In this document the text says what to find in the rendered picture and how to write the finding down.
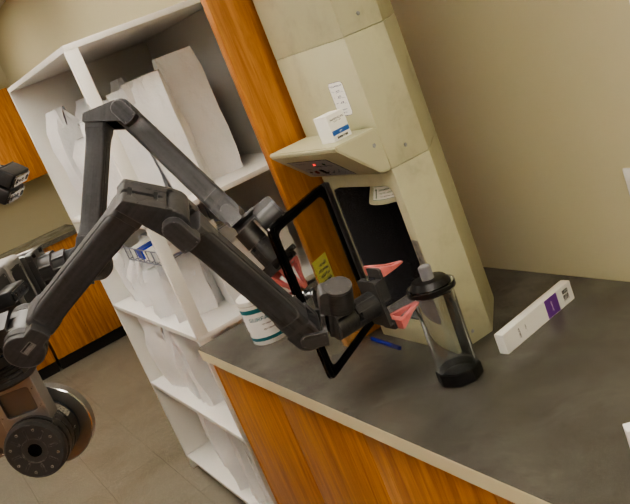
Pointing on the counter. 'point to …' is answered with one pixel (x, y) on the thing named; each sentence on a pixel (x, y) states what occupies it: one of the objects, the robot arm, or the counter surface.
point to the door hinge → (344, 229)
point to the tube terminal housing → (396, 154)
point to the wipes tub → (258, 323)
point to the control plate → (320, 167)
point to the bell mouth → (380, 195)
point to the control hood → (339, 152)
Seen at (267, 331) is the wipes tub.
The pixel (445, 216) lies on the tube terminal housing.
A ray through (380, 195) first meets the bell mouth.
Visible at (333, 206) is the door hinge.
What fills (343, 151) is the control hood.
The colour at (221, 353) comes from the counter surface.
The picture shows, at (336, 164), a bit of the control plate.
